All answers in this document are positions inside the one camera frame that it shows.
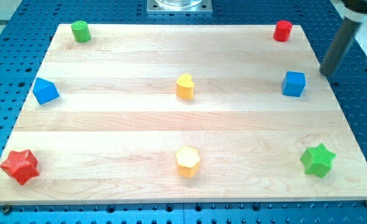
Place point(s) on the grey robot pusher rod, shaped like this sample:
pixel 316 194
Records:
pixel 354 16

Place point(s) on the yellow hexagon block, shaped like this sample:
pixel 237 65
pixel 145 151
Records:
pixel 188 161

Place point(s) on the left board clamp screw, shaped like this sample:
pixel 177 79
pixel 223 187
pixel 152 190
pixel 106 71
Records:
pixel 6 209

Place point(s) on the green cylinder block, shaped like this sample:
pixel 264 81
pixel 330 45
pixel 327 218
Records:
pixel 80 31

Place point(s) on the red cylinder block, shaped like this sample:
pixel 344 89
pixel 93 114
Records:
pixel 282 31

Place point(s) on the wooden board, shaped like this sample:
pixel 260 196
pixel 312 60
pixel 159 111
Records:
pixel 112 134

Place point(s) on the blue triangular block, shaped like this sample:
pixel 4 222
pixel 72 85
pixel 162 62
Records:
pixel 44 91

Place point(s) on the yellow heart block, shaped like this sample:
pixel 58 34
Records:
pixel 185 87

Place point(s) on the blue cube block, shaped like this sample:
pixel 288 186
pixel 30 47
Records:
pixel 293 84

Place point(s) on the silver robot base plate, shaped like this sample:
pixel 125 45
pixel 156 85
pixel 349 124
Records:
pixel 179 6

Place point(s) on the green star block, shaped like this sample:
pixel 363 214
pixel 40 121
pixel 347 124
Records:
pixel 317 161

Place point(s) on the red star block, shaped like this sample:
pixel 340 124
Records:
pixel 21 166

